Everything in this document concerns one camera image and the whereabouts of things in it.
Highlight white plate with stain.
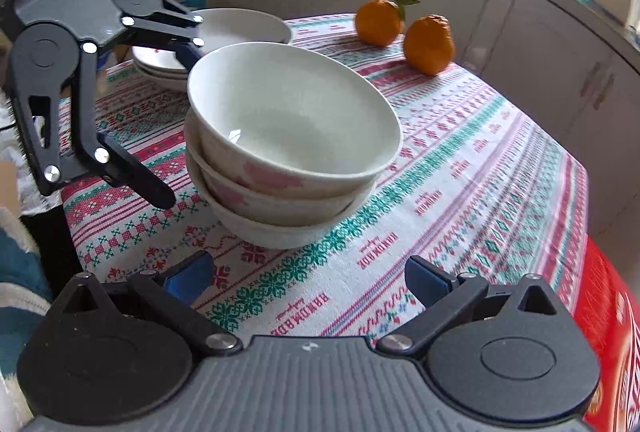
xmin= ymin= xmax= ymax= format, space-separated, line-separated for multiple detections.
xmin=130 ymin=7 xmax=293 ymax=76

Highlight white floral bowl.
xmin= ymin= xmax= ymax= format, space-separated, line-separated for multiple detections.
xmin=188 ymin=42 xmax=402 ymax=199
xmin=184 ymin=150 xmax=374 ymax=250

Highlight white kitchen cabinets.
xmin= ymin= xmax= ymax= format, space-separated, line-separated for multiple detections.
xmin=219 ymin=0 xmax=639 ymax=234

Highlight patterned tablecloth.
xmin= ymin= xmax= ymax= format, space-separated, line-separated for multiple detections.
xmin=62 ymin=14 xmax=588 ymax=339

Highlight red drink carton box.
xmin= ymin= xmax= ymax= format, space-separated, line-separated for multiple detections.
xmin=574 ymin=239 xmax=639 ymax=432

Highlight orange with leaf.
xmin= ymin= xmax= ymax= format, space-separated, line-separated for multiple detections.
xmin=355 ymin=0 xmax=420 ymax=48

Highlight bumpy orange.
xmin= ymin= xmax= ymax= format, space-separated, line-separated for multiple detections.
xmin=402 ymin=15 xmax=456 ymax=77

